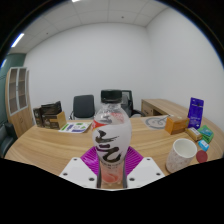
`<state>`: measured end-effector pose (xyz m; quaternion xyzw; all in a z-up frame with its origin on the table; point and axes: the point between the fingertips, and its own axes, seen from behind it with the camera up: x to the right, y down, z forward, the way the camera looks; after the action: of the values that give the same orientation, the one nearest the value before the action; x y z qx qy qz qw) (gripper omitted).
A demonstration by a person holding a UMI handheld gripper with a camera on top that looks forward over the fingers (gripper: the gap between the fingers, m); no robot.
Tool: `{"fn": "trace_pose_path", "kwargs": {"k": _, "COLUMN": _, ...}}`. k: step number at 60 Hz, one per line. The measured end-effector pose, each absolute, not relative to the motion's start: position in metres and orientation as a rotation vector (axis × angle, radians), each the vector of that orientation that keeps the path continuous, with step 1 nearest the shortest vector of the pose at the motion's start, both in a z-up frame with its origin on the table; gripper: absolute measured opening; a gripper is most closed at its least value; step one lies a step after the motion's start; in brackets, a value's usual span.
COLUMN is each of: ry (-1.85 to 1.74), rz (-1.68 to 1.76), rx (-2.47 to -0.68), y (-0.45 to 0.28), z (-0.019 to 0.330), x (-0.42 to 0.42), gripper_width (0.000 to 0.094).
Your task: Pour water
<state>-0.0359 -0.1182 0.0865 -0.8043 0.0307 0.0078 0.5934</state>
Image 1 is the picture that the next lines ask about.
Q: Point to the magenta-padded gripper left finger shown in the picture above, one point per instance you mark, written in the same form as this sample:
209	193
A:
78	171

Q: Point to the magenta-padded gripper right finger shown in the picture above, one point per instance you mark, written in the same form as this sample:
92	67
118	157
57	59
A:
146	171

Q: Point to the clear drink bottle black cap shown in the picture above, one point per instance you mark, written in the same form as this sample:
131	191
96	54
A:
111	133

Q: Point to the white patterned paper cup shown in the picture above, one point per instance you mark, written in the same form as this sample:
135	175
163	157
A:
178	158

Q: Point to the white green leaflet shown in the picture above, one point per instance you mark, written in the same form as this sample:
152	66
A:
75	127

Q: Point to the white sheet with round print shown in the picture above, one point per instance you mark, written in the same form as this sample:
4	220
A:
154	122

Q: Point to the orange cardboard box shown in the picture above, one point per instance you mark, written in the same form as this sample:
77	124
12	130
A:
176	125

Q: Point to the tan cardboard box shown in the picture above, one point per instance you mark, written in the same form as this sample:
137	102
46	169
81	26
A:
55	122

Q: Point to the flat round red coaster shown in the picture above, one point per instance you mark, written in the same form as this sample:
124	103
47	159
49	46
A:
202	156

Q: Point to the black office chair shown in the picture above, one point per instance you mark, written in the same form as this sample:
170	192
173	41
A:
83	106

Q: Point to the wooden side desk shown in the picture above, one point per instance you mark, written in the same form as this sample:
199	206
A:
160	106

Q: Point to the small black carton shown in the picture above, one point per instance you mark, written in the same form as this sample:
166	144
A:
37	117

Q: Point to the grey mesh office chair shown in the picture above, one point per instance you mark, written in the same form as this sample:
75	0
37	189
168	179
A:
128	103

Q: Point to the green flat box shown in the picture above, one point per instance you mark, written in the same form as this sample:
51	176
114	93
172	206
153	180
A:
206	132

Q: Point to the purple standing pouch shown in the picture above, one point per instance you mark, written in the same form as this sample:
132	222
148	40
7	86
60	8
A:
196	112

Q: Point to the black armchair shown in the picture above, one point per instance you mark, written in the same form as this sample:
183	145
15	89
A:
6	140

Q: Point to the wooden shelf cabinet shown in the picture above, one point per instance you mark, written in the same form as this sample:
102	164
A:
20	113

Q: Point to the long ceiling light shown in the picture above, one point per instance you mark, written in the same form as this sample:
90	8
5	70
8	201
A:
3	63
75	0
17	40

